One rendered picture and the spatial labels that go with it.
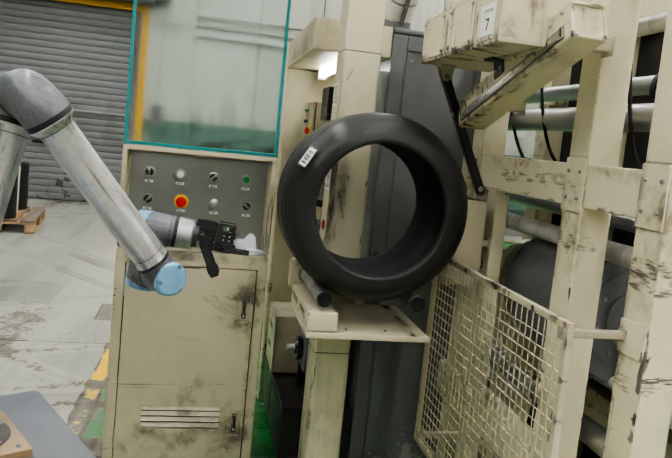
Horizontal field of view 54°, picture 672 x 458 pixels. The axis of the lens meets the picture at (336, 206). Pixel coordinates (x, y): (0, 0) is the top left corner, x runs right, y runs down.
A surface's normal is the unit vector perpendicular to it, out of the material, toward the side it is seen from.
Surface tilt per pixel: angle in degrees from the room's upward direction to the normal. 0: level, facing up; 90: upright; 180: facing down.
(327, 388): 90
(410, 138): 80
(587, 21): 72
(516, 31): 90
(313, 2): 90
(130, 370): 90
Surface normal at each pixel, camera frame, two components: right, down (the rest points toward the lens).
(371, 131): 0.16, -0.07
